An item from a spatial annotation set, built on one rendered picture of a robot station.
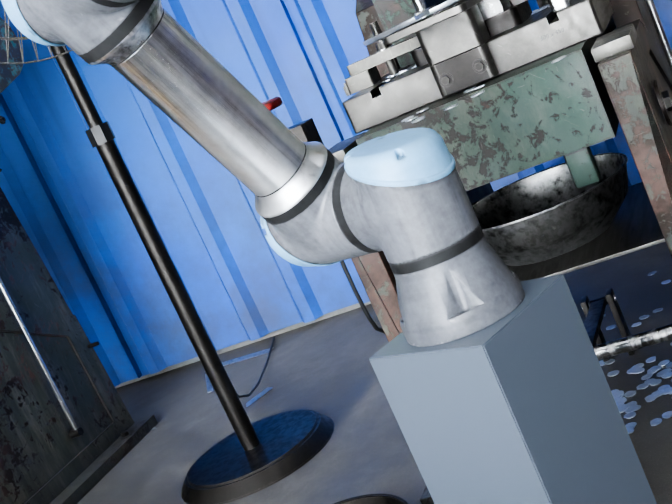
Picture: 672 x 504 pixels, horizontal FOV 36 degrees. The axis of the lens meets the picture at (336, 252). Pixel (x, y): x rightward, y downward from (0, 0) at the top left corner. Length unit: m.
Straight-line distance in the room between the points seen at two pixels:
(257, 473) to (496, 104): 1.04
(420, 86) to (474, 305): 0.68
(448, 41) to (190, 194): 1.80
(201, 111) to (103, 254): 2.48
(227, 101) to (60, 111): 2.43
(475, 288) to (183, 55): 0.41
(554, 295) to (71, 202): 2.57
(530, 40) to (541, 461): 0.78
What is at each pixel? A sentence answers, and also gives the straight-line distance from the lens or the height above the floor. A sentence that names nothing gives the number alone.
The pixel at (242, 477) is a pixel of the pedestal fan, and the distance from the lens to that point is 2.35.
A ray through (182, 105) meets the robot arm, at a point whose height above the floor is 0.81.
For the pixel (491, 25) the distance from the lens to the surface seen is 1.83.
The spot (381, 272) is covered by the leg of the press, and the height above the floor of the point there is 0.43.
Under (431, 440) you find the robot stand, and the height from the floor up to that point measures 0.34.
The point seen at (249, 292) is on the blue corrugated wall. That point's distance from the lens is 3.47.
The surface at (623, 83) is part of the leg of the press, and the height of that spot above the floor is 0.58.
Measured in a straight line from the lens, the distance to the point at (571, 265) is 1.79.
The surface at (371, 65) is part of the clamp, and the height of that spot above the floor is 0.74.
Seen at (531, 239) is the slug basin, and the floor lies 0.37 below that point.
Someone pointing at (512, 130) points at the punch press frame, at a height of 0.57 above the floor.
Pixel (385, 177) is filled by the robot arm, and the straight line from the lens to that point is 1.16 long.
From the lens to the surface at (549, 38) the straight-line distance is 1.75.
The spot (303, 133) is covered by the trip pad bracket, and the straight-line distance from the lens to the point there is 1.75.
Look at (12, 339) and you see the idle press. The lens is 2.93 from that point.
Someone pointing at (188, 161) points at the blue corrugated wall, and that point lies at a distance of 3.41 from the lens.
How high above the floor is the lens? 0.81
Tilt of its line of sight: 10 degrees down
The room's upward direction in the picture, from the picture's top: 24 degrees counter-clockwise
